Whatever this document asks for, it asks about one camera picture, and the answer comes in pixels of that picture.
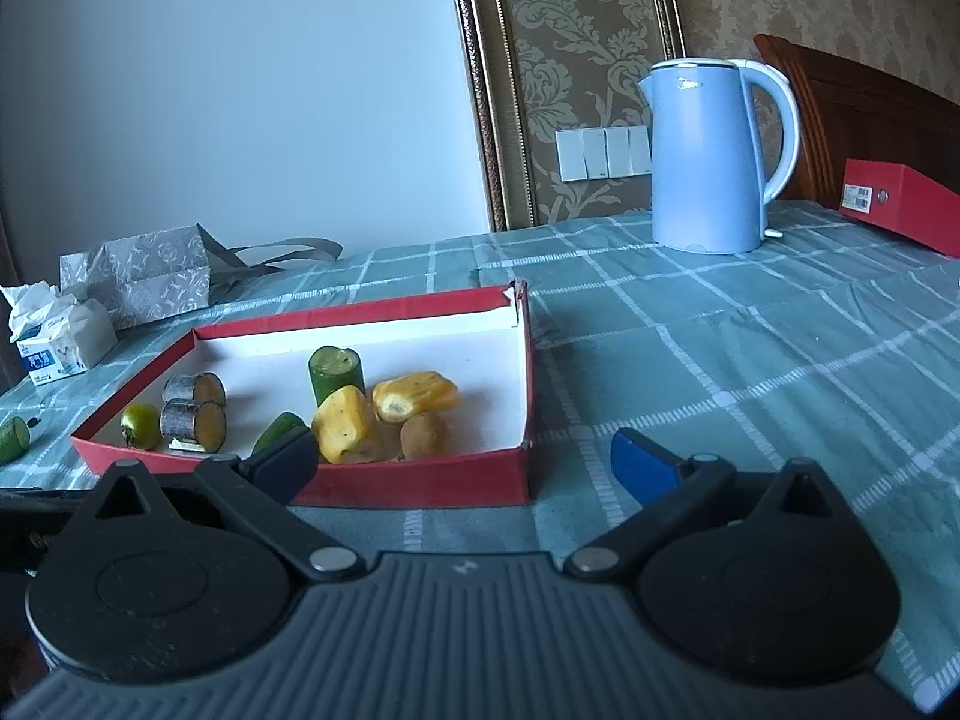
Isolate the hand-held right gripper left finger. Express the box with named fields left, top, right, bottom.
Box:
left=56, top=426, right=368, bottom=584

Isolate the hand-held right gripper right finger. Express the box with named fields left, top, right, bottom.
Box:
left=564, top=427, right=871, bottom=584

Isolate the green cucumber piece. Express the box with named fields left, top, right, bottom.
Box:
left=251, top=412, right=309, bottom=457
left=308, top=345, right=367, bottom=408
left=0, top=416, right=32, bottom=466

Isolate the yellow fruit piece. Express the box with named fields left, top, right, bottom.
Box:
left=372, top=372, right=461, bottom=425
left=311, top=385, right=384, bottom=465

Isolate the brown round fruit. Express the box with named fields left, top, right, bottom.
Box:
left=400, top=412, right=451, bottom=461

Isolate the green round fruit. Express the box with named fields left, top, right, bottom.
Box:
left=120, top=403, right=163, bottom=452

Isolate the red cardboard box lid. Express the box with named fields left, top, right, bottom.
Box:
left=71, top=279, right=536, bottom=508

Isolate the green checked tablecloth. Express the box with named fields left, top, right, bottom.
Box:
left=0, top=199, right=960, bottom=713

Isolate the silver patterned gift bag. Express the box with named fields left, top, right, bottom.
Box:
left=59, top=223, right=344, bottom=332

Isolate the white tissue pack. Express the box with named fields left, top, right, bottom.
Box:
left=8, top=281, right=119, bottom=388

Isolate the dark object with gold print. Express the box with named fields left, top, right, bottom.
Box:
left=0, top=487, right=102, bottom=580

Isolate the light blue electric kettle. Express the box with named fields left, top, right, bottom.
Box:
left=637, top=58, right=802, bottom=254

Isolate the red cardboard box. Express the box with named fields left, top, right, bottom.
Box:
left=838, top=158, right=960, bottom=258

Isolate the brown wooden headboard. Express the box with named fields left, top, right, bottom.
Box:
left=754, top=34, right=960, bottom=209

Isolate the white wall switch panel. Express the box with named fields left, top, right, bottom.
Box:
left=555, top=125, right=653, bottom=183

